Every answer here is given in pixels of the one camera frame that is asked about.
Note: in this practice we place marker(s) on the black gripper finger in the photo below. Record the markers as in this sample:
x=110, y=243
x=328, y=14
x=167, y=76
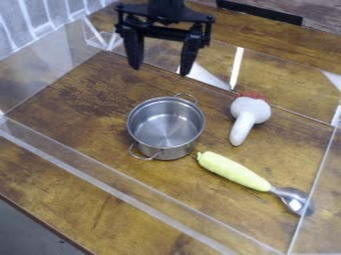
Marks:
x=190, y=47
x=134, y=45

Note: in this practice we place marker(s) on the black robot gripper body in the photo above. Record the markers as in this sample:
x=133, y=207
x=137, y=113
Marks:
x=167, y=21

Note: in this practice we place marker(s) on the white plush mushroom brown cap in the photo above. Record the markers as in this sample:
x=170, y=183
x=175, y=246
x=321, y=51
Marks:
x=250, y=111

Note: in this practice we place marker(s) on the silver metal pot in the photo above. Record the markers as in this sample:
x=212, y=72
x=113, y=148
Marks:
x=165, y=126

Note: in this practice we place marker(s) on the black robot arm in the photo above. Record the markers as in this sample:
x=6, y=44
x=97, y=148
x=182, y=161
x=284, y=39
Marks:
x=167, y=20

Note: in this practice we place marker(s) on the black bar at background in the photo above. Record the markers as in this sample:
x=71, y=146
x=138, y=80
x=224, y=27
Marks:
x=260, y=12

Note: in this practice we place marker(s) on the clear acrylic enclosure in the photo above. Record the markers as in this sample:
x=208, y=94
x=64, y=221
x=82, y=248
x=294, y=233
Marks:
x=139, y=162

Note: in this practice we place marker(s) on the yellow handled metal spoon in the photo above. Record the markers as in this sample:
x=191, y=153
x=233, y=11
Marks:
x=222, y=166

